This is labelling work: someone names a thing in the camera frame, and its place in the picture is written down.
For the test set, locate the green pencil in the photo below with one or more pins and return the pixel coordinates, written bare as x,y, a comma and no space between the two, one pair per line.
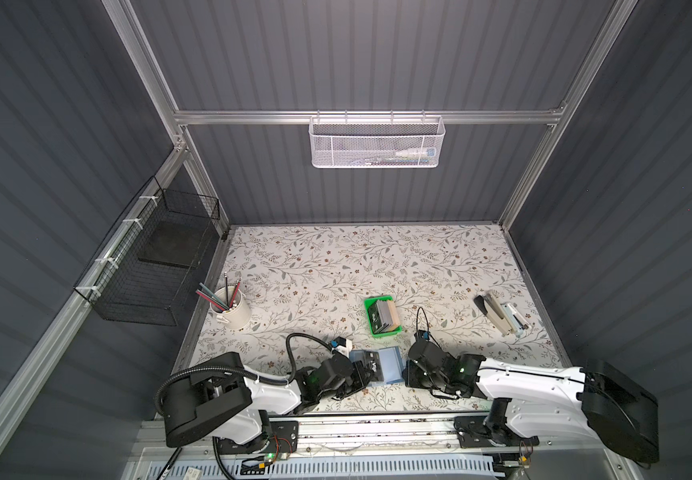
212,297

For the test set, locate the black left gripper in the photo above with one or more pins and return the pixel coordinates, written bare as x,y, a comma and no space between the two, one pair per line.
357,369

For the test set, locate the white tube in basket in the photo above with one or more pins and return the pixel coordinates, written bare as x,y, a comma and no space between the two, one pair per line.
418,154

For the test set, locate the blue leather card holder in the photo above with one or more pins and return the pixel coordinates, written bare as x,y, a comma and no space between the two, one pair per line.
392,364

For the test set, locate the green plastic card tray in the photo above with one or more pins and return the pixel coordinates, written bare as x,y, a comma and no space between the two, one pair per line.
367,303

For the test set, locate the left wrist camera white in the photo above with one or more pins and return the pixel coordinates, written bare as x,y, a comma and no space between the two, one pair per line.
342,345

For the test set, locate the white pencil cup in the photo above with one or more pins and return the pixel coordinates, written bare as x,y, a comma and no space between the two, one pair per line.
235,318

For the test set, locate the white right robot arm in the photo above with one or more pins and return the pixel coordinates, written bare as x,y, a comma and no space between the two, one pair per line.
530,404

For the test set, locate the black wire basket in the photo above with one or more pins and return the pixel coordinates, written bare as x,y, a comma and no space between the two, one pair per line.
156,259

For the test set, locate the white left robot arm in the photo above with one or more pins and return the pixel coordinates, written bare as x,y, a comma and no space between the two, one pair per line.
223,398

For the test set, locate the beige black stapler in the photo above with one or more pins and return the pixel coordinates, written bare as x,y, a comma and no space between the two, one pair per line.
495,313

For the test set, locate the white mesh wall basket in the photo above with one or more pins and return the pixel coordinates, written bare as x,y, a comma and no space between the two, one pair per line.
369,142

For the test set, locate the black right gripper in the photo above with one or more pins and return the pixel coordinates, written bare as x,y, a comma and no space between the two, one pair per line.
409,375

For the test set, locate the red pencil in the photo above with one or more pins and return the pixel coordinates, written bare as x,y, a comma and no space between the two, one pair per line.
236,296

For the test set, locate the stack of cards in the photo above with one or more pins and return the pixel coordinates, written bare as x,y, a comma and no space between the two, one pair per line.
383,316

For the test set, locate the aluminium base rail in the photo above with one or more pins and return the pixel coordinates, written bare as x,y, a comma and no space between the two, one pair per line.
321,434

